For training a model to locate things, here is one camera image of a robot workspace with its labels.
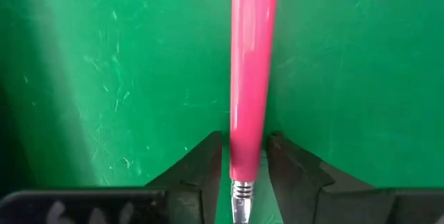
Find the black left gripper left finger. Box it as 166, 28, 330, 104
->
144, 130, 223, 224

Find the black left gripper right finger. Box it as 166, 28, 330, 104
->
266, 132, 398, 224

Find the pink handled metal fork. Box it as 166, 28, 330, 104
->
228, 0, 280, 224

